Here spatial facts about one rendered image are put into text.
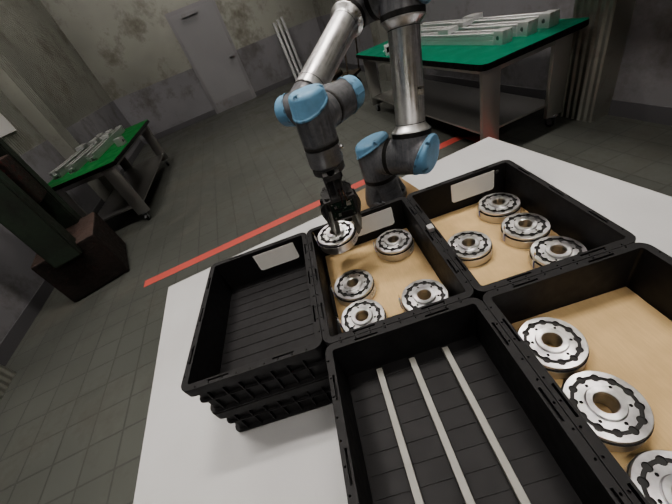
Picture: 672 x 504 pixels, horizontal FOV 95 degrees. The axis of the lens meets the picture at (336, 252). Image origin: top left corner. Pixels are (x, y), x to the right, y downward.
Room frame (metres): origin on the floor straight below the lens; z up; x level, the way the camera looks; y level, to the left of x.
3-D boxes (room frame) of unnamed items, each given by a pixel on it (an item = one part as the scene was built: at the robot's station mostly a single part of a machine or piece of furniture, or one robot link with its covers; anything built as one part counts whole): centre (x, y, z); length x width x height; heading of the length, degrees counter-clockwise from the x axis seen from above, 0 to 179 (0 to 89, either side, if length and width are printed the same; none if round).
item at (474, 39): (3.37, -1.73, 0.44); 2.41 x 0.91 x 0.87; 6
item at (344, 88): (0.73, -0.12, 1.23); 0.11 x 0.11 x 0.08; 42
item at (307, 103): (0.65, -0.06, 1.24); 0.09 x 0.08 x 0.11; 132
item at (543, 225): (0.52, -0.45, 0.86); 0.10 x 0.10 x 0.01
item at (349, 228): (0.67, -0.02, 0.95); 0.10 x 0.10 x 0.01
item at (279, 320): (0.57, 0.22, 0.87); 0.40 x 0.30 x 0.11; 176
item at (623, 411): (0.14, -0.28, 0.86); 0.05 x 0.05 x 0.01
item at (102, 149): (4.97, 2.45, 0.45); 2.44 x 0.91 x 0.90; 6
